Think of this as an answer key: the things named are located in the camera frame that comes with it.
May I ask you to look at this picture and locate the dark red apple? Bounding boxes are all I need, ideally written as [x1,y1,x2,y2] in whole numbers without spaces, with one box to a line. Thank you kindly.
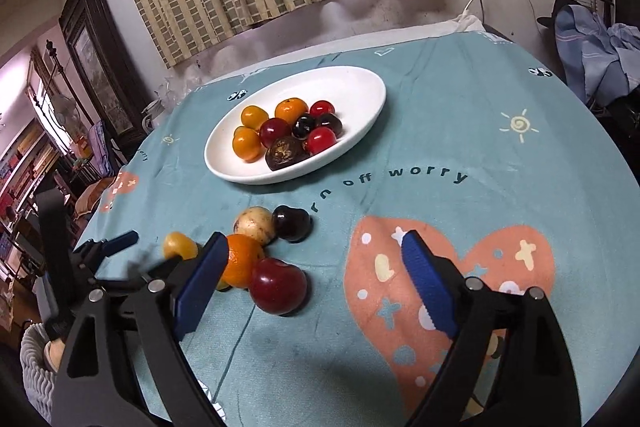
[248,258,308,315]

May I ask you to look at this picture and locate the person's left hand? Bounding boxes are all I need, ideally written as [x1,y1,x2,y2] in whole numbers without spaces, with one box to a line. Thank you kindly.
[43,338,65,373]

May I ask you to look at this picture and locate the small red tomato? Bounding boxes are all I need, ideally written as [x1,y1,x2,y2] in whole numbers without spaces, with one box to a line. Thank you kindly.
[306,127,337,156]

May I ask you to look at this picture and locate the black plum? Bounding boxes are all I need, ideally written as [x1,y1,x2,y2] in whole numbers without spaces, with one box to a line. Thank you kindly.
[292,114,317,141]

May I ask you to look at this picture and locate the large front orange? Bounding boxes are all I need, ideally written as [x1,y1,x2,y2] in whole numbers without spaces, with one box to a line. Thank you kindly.
[232,126,265,162]

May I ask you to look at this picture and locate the white oval plate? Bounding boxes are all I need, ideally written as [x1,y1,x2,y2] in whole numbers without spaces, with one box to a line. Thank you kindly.
[204,66,386,185]

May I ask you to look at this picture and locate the dark framed picture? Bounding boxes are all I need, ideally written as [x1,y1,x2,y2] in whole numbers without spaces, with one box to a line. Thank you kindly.
[58,0,151,158]

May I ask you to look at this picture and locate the dark red plum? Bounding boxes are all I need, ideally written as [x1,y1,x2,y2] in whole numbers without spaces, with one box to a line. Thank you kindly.
[258,117,291,150]

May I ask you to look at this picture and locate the small black cherry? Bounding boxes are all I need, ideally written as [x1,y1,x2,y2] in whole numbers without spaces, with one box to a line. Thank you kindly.
[272,205,312,243]

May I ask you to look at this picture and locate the teal printed tablecloth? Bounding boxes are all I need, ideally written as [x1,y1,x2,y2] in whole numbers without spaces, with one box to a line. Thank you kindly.
[85,34,639,426]

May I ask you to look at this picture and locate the blue clothes pile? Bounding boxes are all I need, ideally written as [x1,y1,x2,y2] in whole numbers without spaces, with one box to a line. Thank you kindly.
[554,4,639,107]

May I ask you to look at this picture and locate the pale striped pepino melon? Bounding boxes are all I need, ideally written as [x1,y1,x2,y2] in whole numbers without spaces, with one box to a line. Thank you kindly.
[232,206,276,246]

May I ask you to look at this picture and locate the small olive yellow fruit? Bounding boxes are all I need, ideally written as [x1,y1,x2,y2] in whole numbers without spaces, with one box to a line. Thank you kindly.
[163,232,198,260]

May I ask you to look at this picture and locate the dark brown passion fruit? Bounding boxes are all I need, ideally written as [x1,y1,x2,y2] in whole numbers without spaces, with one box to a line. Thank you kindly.
[265,135,309,171]

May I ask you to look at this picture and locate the medium orange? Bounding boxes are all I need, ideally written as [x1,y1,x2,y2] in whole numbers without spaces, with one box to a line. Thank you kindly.
[274,98,308,126]

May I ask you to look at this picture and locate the red cherry tomato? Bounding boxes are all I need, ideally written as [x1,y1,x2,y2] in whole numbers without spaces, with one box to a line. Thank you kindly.
[309,100,335,118]

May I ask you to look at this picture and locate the small orange tomato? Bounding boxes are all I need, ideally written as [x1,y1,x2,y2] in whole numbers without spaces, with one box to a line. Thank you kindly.
[241,105,269,132]

